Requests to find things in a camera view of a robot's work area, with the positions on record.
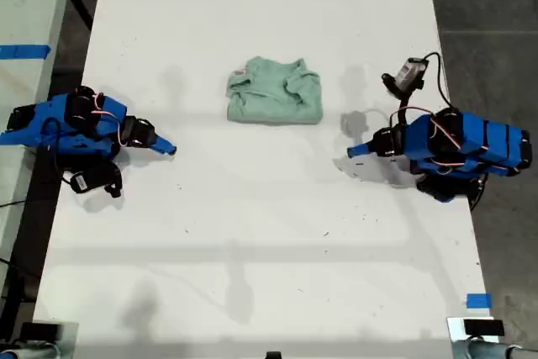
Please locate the pale green T-shirt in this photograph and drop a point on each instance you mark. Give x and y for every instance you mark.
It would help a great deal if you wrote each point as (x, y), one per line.
(273, 102)

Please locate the black camera stalk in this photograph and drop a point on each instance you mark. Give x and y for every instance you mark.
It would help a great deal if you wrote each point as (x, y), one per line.
(405, 107)
(111, 180)

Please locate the black stand legs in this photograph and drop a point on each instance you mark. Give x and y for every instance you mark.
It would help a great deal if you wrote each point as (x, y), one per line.
(82, 1)

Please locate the pale side table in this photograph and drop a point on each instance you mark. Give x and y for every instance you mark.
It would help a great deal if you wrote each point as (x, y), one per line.
(25, 6)

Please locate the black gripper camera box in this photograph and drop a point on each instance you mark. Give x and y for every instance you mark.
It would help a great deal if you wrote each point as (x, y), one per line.
(412, 73)
(84, 182)

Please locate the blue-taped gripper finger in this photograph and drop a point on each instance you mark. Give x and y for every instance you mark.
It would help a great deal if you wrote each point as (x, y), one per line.
(360, 151)
(165, 146)

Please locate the long blue tape strip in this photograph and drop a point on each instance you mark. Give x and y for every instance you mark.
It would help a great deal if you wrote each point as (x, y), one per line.
(23, 51)

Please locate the short blue tape strip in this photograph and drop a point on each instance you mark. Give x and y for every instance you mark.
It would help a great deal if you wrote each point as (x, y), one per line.
(478, 301)

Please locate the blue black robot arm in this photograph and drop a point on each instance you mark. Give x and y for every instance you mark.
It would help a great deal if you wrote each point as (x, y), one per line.
(483, 142)
(46, 119)

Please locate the grey metal tube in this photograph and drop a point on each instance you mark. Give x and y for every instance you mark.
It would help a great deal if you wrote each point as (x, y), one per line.
(25, 352)
(483, 350)

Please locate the small black box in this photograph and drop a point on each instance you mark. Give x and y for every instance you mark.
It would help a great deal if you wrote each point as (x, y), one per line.
(40, 331)
(483, 327)

